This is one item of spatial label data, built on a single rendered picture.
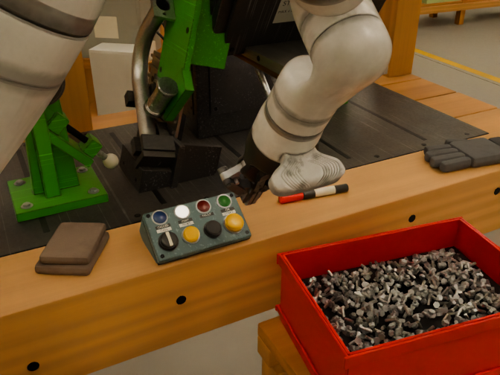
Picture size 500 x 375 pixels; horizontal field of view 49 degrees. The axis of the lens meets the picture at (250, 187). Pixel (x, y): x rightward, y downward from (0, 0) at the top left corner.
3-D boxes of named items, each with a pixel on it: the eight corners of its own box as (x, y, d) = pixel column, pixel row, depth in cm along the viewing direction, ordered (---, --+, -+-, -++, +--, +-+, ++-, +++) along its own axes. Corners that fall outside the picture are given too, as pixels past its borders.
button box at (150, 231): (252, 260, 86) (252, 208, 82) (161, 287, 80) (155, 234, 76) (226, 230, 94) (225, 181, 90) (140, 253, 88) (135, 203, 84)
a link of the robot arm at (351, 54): (342, 147, 59) (315, 82, 62) (417, 49, 46) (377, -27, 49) (283, 155, 56) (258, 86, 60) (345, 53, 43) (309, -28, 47)
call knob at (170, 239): (179, 247, 80) (181, 244, 79) (162, 251, 79) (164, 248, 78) (173, 231, 81) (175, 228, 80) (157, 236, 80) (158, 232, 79)
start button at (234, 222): (245, 229, 84) (247, 226, 83) (228, 234, 83) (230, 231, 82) (238, 213, 85) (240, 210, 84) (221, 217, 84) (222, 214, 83)
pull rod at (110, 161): (117, 163, 102) (113, 134, 99) (121, 169, 99) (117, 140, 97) (86, 170, 99) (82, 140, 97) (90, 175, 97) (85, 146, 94)
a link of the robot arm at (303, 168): (274, 200, 59) (292, 172, 54) (235, 117, 63) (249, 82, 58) (342, 182, 63) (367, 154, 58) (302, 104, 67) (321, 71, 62)
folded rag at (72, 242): (89, 277, 77) (86, 260, 75) (33, 274, 77) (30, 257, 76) (111, 237, 86) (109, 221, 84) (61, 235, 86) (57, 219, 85)
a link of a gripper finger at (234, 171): (245, 151, 66) (253, 155, 68) (214, 170, 68) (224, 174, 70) (252, 167, 65) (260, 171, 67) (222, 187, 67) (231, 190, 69)
